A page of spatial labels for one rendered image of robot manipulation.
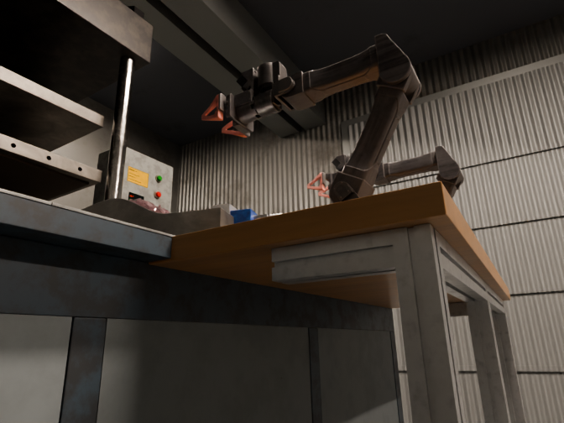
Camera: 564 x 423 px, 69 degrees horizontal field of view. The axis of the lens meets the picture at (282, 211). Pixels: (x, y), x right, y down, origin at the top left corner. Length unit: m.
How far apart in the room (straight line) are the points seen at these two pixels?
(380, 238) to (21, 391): 0.46
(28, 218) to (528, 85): 3.23
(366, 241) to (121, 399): 0.41
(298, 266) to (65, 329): 0.31
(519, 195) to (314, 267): 2.65
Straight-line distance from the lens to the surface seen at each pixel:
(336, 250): 0.53
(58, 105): 1.77
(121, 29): 1.95
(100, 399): 0.66
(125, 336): 0.67
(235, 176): 4.15
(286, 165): 3.84
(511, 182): 3.15
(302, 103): 1.01
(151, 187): 1.96
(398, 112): 0.88
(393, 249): 0.51
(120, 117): 1.80
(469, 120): 3.36
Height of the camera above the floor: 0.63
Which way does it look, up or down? 18 degrees up
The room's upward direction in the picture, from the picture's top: 2 degrees counter-clockwise
